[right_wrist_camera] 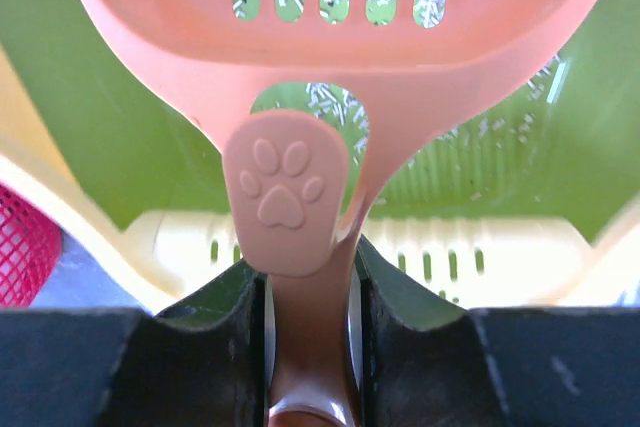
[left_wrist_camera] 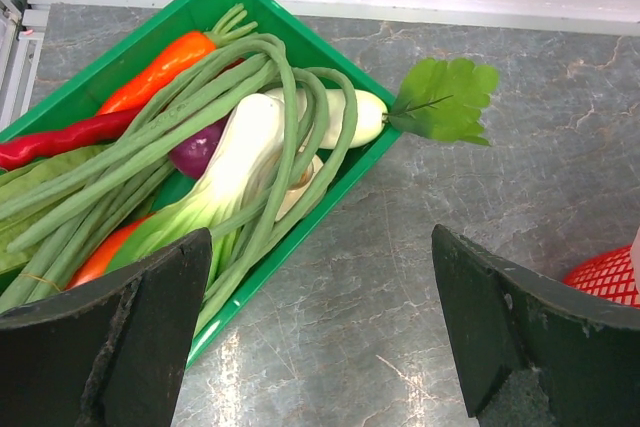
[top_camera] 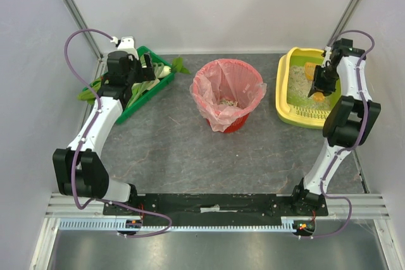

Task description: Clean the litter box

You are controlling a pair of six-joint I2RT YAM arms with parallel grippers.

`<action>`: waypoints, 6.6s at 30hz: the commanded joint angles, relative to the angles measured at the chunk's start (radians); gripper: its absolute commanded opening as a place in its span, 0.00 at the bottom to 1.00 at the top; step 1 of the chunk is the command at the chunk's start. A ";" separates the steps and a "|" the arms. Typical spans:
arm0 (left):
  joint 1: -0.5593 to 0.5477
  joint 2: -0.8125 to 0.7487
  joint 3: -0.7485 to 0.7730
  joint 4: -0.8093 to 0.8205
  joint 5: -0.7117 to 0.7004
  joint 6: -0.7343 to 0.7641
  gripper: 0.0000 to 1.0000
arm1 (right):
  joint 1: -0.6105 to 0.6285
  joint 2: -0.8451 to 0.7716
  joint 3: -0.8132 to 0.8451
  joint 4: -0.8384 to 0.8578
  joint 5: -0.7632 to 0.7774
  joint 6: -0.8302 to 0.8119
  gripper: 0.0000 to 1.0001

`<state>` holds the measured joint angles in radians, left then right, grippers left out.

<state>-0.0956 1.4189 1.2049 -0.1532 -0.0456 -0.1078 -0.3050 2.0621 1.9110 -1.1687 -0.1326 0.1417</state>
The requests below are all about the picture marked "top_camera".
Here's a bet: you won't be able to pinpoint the orange litter scoop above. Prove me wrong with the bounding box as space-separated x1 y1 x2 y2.
304 62 325 102

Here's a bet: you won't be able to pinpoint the red mesh waste basket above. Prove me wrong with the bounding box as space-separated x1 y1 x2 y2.
192 58 264 134

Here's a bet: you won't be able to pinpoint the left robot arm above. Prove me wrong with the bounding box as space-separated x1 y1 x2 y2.
53 51 156 203

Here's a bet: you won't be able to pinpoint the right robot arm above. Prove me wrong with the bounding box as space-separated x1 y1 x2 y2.
291 38 381 216

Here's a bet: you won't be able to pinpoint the cat litter granules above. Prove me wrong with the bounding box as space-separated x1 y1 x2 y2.
287 66 330 111

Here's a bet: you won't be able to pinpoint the yellow green litter box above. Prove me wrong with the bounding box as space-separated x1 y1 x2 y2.
275 47 340 129

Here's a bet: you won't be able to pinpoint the green long beans bundle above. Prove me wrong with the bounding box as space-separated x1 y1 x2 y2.
127 52 164 107

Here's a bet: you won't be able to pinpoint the green plastic tray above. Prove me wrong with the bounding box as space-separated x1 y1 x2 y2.
82 45 177 125

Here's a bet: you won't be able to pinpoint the white radish with leaves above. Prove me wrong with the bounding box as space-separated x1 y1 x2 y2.
155 57 190 78

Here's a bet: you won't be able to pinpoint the green leafy vegetable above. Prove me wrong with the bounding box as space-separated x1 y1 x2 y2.
77 77 102 105

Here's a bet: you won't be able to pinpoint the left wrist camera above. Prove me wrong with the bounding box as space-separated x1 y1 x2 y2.
110 36 139 59

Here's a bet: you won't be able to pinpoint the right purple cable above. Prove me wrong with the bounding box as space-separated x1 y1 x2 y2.
291 30 376 240

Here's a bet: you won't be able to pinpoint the purple cable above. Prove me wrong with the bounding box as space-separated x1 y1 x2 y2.
64 28 173 238
291 30 376 240

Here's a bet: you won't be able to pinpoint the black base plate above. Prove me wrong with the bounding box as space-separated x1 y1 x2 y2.
103 192 330 222

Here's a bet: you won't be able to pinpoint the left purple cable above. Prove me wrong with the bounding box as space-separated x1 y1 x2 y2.
64 28 173 238

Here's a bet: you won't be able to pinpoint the slotted cable duct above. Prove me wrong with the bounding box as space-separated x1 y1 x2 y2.
59 218 316 233

